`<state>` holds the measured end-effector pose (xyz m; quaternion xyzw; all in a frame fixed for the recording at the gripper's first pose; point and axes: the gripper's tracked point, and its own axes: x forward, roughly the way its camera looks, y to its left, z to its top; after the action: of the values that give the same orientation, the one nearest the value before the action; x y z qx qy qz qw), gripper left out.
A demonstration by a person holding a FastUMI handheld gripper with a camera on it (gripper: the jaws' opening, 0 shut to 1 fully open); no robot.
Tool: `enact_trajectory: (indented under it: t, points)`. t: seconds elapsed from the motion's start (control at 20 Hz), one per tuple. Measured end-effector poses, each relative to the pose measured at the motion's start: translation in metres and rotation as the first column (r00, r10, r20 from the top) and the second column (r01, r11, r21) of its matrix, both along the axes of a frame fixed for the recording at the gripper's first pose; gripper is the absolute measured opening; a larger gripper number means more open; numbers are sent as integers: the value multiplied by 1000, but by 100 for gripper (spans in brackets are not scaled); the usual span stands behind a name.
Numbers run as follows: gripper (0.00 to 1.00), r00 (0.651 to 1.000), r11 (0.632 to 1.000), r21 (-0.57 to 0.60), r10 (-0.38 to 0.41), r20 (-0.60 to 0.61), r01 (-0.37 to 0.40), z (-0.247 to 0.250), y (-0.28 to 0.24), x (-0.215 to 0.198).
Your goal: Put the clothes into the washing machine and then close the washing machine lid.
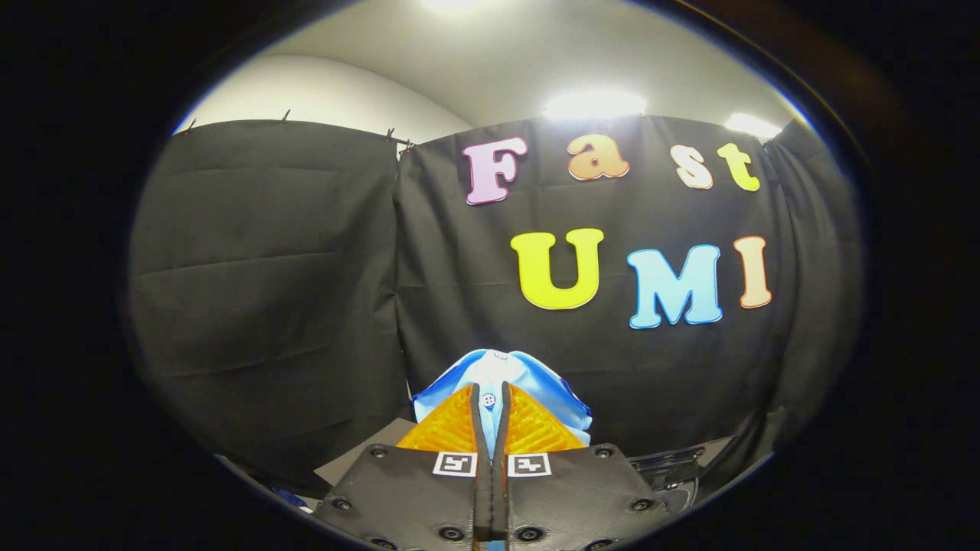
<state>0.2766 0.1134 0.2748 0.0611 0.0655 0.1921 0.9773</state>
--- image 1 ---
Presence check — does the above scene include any ceiling light panel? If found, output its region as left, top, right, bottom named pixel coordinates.
left=542, top=90, right=648, bottom=122
left=724, top=112, right=784, bottom=141

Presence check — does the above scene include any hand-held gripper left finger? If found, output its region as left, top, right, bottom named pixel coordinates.
left=314, top=383, right=495, bottom=551

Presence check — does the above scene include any light blue polo shirt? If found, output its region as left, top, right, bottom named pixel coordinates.
left=264, top=349, right=594, bottom=551

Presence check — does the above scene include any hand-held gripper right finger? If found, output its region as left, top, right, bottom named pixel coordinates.
left=491, top=382, right=676, bottom=551

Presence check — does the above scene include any grey cabinet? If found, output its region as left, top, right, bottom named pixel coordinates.
left=314, top=417, right=419, bottom=487

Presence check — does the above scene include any grey washing machine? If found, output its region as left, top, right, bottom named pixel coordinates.
left=626, top=435, right=737, bottom=512

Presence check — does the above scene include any black backdrop cloth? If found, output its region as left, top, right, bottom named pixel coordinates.
left=126, top=115, right=863, bottom=498

